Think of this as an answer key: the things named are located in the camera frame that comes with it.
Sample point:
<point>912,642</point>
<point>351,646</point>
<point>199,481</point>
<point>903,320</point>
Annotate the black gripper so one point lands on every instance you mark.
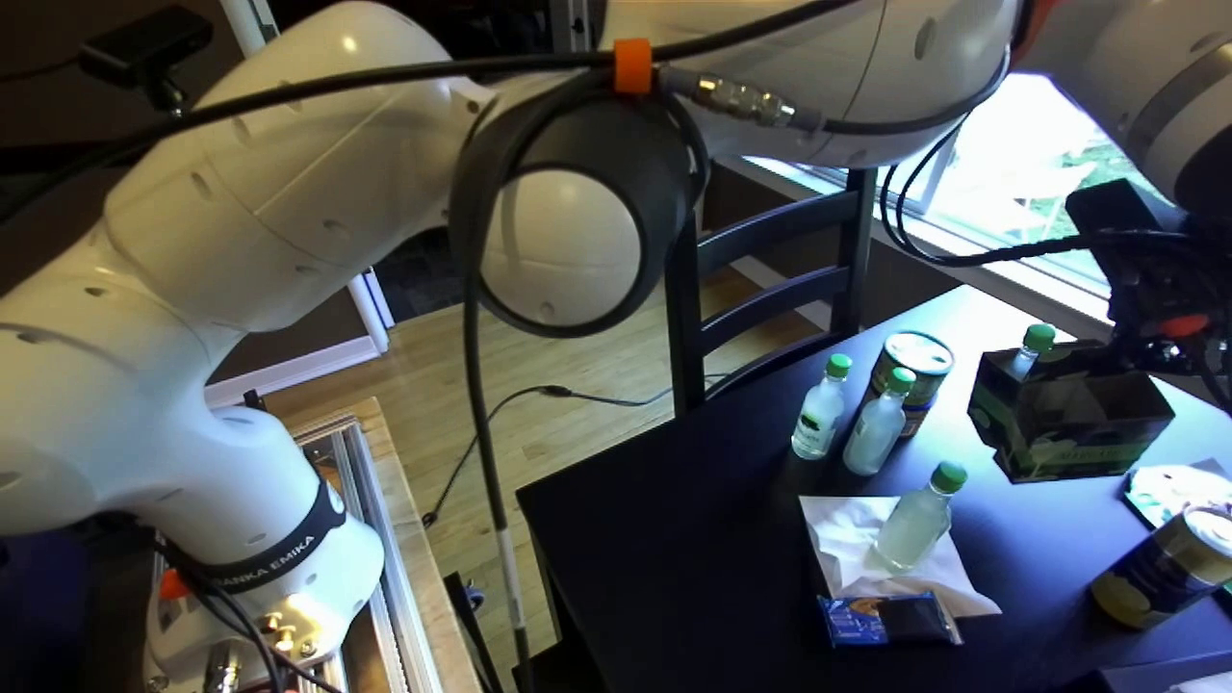
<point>1169,284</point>

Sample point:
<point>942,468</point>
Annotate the green-capped bottle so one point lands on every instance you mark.
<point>1032,349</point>

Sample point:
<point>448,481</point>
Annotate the green cardboard bottle carrier box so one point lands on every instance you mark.
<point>1074,413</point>

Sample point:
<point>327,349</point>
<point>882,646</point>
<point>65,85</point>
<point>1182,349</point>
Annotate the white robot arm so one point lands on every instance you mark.
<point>562,173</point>

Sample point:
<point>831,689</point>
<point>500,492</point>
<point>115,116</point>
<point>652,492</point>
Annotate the metal tin can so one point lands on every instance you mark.
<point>928,358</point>

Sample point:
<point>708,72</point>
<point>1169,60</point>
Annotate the yellow labelled can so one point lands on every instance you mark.
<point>1169,572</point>

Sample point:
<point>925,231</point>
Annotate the clear bottle green cap middle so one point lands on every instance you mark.
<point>880,425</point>

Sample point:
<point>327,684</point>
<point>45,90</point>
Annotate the lying clear bottle green cap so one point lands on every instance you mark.
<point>920,516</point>

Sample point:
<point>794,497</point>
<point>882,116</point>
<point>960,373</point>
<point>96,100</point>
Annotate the clear bottle green cap left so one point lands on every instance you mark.
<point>822,409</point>

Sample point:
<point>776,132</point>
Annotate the white paper napkin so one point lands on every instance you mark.
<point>844,545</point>

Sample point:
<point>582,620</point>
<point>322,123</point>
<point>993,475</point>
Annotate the blue snack packet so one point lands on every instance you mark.
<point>887,620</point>

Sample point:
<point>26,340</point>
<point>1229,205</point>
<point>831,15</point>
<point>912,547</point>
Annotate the dark wooden chair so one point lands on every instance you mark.
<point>831,285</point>

